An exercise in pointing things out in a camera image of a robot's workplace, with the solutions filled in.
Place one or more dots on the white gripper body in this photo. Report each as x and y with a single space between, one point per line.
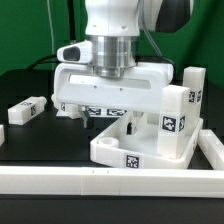
140 89

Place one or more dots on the white desk top tray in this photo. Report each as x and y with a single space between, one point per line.
113 147

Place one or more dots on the AprilTag marker sheet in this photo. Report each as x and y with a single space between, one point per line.
105 112

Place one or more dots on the white left obstacle bar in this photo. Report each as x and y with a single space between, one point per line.
2 135

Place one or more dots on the white obstacle bar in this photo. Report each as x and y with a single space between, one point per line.
212 148
29 180
2 135

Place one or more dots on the white right obstacle bar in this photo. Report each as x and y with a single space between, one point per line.
212 148

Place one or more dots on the white front obstacle bar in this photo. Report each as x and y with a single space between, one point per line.
29 180

